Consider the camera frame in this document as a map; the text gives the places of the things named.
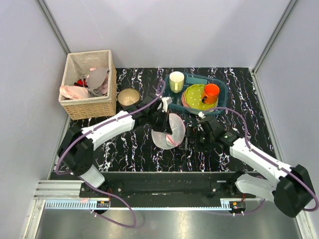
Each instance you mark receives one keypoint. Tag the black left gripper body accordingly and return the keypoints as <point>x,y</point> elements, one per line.
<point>152,115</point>

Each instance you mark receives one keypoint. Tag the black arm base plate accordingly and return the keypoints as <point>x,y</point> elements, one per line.
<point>207,184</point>

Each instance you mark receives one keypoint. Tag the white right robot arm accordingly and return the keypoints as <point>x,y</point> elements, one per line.
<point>289,188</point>

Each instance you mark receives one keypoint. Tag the gold brown bowl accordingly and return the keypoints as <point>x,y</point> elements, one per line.
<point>127,97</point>

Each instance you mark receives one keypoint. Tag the green dotted plate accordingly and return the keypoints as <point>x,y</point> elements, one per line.
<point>193,96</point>

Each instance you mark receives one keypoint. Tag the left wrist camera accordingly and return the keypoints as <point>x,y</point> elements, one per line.
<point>166,101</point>

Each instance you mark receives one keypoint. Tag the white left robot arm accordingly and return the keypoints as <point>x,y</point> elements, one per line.
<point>77,148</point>

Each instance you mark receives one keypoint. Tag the cream ceramic mug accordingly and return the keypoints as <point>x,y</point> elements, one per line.
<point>176,81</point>

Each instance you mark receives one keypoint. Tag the grey bra in basket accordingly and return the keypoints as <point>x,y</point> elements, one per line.
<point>97,82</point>

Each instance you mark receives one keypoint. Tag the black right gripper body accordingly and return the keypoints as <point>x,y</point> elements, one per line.
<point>206,140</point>

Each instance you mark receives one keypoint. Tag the orange mug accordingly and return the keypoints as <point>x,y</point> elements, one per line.
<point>210,94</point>

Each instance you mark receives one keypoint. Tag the teal plastic dish tub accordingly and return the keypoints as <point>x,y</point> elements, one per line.
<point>189,80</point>

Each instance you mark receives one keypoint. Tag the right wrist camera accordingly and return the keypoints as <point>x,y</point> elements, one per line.
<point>201,116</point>

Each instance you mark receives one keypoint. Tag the pink garment in basket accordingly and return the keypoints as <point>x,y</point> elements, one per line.
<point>74,92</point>

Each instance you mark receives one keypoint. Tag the aluminium frame rail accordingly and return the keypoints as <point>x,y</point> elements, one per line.
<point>53,25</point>

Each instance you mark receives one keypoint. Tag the red black garment in basket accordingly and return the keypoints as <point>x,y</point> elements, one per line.
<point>81,83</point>

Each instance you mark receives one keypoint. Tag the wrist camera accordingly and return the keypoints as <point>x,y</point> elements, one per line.
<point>201,116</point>
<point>166,101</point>

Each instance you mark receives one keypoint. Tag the pink plate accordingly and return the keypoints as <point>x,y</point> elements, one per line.
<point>184,103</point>

